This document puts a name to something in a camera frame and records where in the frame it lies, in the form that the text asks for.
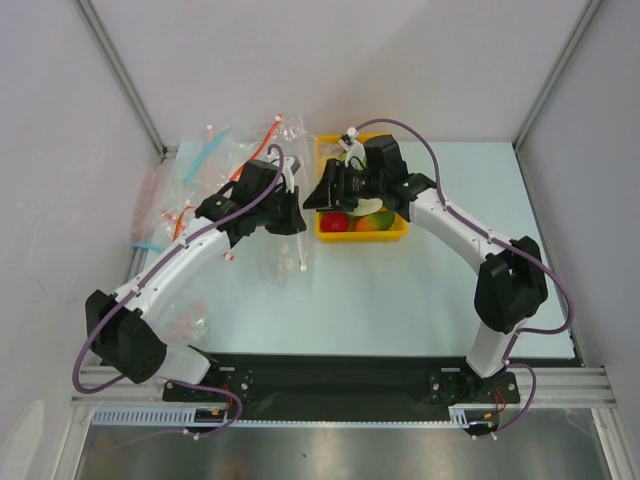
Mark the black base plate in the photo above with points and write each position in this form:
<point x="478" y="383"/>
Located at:
<point x="355" y="383"/>

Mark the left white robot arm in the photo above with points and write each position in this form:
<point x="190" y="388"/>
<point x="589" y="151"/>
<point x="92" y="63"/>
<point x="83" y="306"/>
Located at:
<point x="123" y="328"/>

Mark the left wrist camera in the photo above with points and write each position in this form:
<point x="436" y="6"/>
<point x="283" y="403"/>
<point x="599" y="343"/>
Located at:
<point x="287" y="165"/>

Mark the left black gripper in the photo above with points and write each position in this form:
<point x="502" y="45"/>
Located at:
<point x="294" y="222"/>

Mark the red pomegranate toy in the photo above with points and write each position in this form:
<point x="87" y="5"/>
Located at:
<point x="334" y="222"/>

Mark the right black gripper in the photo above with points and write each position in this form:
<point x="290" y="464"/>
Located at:
<point x="329" y="185"/>

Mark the pink dotted bag front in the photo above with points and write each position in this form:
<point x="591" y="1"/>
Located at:
<point x="184" y="323"/>

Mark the white dotted zip bag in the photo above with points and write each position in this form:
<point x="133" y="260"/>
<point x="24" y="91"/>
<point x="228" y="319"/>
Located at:
<point x="280" y="258"/>

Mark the yellow plastic tray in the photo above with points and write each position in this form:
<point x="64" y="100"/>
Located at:
<point x="326" y="147"/>

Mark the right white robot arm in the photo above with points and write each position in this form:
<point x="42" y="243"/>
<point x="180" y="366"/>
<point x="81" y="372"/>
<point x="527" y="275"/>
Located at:
<point x="511" y="284"/>

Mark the blue zipper clear bag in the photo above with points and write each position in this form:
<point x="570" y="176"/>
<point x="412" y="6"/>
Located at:
<point x="200" y="167"/>

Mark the aluminium frame post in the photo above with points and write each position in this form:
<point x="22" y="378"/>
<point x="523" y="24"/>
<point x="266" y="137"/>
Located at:
<point x="111" y="57"/>
<point x="560" y="66"/>

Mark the right aluminium frame post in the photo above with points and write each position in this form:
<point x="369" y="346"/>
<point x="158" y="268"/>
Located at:
<point x="560" y="66"/>

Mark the white cable duct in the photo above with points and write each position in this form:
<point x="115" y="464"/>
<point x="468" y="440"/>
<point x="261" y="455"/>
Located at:
<point x="203" y="417"/>

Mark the orange zipper clear bag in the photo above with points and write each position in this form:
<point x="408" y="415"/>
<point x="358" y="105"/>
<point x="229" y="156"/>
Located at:
<point x="244" y="146"/>

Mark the mango toy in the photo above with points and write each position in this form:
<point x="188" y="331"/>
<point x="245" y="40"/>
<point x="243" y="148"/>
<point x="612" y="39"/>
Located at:
<point x="375" y="222"/>

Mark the left aluminium frame post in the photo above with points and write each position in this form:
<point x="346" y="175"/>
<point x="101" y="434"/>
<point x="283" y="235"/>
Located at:
<point x="111" y="57"/>

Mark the aluminium front rail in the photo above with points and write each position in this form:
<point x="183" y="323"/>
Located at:
<point x="553" y="388"/>

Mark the green lettuce toy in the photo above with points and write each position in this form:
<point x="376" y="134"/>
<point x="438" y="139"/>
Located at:
<point x="366" y="207"/>

